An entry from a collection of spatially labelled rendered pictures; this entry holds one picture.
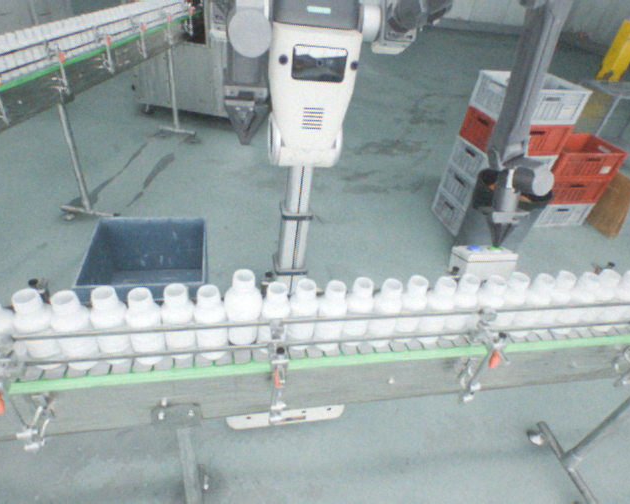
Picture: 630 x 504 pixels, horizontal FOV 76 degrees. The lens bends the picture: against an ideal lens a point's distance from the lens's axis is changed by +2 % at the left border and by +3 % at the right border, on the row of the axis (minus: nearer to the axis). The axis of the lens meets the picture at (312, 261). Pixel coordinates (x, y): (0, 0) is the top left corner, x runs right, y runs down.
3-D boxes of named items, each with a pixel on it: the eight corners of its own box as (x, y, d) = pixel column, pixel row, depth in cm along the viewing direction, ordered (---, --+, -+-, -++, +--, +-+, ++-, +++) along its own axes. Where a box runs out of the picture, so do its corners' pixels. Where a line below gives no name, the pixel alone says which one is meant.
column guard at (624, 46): (603, 85, 820) (637, 23, 752) (589, 79, 850) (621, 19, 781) (619, 86, 829) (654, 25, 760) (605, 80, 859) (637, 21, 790)
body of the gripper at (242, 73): (224, 98, 62) (223, 44, 57) (223, 79, 70) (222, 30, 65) (267, 101, 63) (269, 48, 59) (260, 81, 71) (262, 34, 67)
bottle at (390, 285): (384, 327, 94) (403, 274, 83) (392, 348, 89) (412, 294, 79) (359, 328, 93) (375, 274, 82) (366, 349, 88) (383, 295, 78)
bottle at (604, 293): (571, 332, 100) (610, 283, 90) (556, 314, 105) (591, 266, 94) (592, 331, 101) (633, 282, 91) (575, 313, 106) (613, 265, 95)
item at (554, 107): (504, 125, 257) (519, 89, 243) (466, 103, 286) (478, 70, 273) (576, 125, 276) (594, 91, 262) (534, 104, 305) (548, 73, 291)
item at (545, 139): (490, 157, 271) (504, 125, 258) (456, 133, 301) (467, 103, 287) (560, 155, 290) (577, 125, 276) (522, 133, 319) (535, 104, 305)
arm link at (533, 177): (515, 132, 97) (484, 147, 96) (556, 134, 86) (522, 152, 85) (522, 178, 102) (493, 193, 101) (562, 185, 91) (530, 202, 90)
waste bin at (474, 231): (462, 285, 268) (502, 202, 228) (434, 244, 302) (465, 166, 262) (522, 283, 278) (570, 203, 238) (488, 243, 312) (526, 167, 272)
